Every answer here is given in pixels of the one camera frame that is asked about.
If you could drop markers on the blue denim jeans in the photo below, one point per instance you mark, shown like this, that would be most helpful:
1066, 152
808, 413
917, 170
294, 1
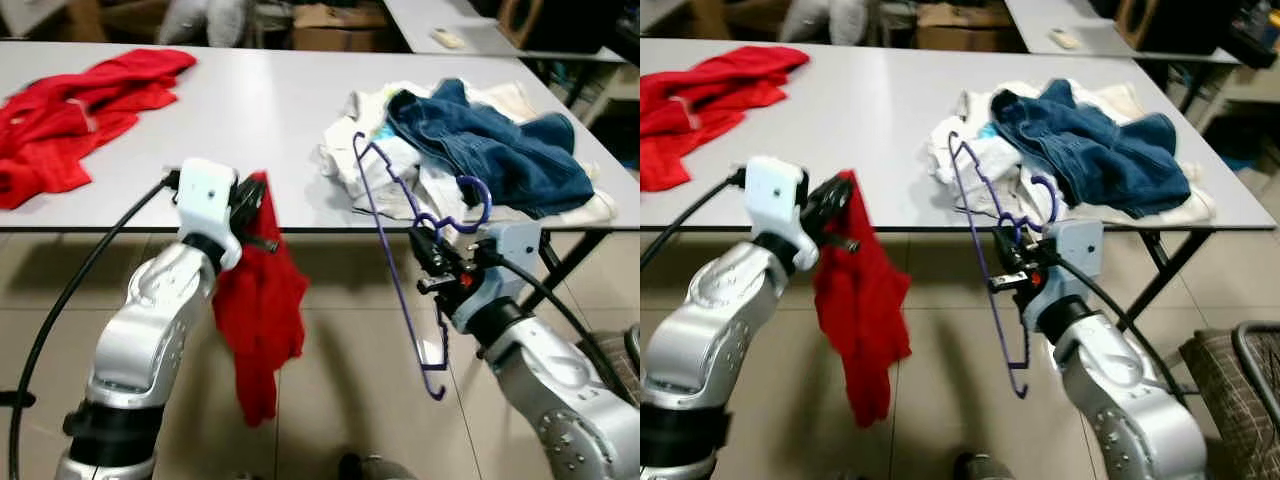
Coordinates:
490, 150
1090, 150

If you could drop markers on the red garment with white print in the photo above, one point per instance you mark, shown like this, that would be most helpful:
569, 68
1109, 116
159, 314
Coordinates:
258, 320
860, 320

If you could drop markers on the white remote control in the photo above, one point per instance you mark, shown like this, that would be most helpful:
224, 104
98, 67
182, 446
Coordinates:
1065, 40
448, 39

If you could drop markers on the red garment with plaid lining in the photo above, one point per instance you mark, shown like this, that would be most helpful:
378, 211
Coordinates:
70, 120
690, 110

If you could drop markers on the grey pillow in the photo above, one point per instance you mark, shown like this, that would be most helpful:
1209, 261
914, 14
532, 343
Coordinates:
230, 20
182, 20
855, 20
805, 20

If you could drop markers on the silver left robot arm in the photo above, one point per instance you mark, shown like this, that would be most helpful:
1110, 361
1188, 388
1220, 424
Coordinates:
140, 340
710, 340

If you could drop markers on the brown checkered chair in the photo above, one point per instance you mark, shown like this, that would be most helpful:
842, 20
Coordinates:
1220, 390
620, 372

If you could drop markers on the open brown cardboard box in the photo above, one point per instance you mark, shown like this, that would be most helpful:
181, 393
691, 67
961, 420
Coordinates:
960, 30
340, 30

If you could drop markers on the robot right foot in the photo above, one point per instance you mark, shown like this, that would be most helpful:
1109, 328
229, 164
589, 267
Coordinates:
995, 470

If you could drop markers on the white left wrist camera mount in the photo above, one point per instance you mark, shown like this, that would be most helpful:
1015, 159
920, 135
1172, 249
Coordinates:
205, 195
775, 192

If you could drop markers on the white clothes pile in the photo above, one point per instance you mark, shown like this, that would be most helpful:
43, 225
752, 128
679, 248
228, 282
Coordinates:
950, 150
345, 160

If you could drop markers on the brown wooden speaker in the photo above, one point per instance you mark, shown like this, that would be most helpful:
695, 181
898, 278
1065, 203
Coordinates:
525, 20
1145, 22

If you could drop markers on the purple clothes hanger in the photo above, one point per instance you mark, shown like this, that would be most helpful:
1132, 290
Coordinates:
399, 280
989, 280

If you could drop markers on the black table leg frame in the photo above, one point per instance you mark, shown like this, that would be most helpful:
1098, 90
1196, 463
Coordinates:
575, 265
1165, 279

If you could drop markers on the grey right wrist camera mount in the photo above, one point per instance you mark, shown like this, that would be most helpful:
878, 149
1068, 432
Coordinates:
1078, 243
515, 245

